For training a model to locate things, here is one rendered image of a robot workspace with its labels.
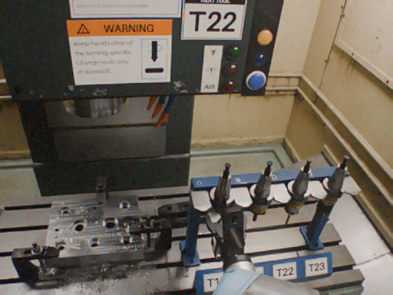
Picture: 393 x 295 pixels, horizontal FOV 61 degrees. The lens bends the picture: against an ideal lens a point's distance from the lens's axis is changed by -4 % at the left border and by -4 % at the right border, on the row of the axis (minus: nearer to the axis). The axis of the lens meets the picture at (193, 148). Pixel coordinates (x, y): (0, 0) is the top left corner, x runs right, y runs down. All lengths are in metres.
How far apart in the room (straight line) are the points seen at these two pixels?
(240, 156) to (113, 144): 0.88
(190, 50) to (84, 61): 0.17
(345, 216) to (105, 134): 1.04
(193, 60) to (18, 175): 1.57
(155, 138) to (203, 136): 0.59
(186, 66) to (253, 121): 1.47
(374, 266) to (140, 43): 1.19
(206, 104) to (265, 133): 0.44
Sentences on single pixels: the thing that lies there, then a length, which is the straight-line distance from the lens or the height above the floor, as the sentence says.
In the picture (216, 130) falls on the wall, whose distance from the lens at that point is 1.99.
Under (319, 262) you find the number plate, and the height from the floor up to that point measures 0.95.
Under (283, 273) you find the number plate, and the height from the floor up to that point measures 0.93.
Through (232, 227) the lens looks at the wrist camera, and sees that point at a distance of 0.81.
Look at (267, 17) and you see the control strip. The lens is 0.59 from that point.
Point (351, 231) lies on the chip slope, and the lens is 1.53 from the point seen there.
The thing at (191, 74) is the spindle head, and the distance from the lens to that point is 0.60.
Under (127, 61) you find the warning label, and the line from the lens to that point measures 0.57.
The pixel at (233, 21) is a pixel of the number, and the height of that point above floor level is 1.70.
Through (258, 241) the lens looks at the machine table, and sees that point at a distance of 1.26.
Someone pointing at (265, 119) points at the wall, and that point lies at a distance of 2.05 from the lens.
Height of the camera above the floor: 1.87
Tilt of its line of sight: 38 degrees down
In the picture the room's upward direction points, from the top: 5 degrees clockwise
